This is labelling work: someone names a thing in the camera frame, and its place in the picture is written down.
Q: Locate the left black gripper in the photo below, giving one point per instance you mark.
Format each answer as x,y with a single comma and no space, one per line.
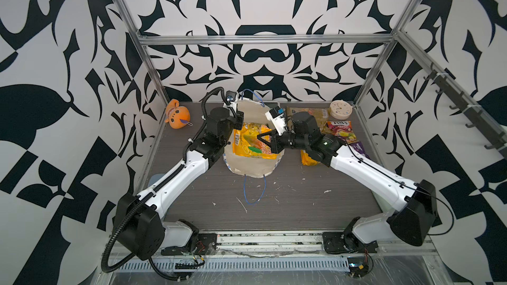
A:
236,121

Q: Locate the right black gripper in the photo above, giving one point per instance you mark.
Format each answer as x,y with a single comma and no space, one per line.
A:
272,144

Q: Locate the yellow snack packet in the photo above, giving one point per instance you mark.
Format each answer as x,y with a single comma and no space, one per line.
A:
307,160
245,143

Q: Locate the gold snack packet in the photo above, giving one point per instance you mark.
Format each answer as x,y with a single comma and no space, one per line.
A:
321,114

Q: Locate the Fox's fruits candy packet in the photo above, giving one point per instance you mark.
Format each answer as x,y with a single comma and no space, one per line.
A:
343,130

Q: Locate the purple snack packet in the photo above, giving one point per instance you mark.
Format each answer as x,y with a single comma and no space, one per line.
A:
358,147

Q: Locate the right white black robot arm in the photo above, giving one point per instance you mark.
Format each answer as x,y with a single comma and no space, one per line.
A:
413,208

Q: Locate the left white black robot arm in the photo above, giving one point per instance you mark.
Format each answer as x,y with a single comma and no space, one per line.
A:
138,223

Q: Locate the orange plush toy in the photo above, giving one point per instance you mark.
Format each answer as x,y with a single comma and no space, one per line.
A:
177,116

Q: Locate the pink round timer clock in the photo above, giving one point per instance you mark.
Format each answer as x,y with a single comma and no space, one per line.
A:
340,109

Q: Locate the blue grey block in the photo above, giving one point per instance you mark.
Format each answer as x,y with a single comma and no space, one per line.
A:
154,179

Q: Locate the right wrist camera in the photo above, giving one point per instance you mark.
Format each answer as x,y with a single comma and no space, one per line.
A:
276,116

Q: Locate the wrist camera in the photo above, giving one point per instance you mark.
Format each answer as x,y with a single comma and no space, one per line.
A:
276,116
231,101

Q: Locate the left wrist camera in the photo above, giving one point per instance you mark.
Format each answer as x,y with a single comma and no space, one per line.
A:
231,101

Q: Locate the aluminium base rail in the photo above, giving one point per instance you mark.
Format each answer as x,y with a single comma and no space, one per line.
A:
276,251

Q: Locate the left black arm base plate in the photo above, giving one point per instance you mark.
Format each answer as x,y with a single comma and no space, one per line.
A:
201,244

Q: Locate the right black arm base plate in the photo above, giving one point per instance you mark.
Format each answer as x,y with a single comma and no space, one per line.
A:
336,243

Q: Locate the grey wall hook rack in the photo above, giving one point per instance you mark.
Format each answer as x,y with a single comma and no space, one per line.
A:
463,103

